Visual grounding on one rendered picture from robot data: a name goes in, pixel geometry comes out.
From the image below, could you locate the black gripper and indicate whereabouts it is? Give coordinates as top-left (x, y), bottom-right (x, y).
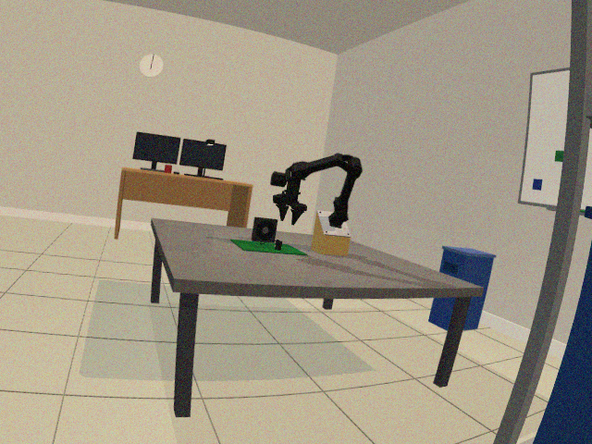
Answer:
top-left (276, 188), bottom-right (307, 225)

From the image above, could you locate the green circuit board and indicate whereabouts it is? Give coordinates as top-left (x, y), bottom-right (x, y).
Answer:
top-left (231, 240), bottom-right (308, 255)

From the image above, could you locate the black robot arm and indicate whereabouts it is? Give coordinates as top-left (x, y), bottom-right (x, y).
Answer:
top-left (270, 153), bottom-right (363, 228)

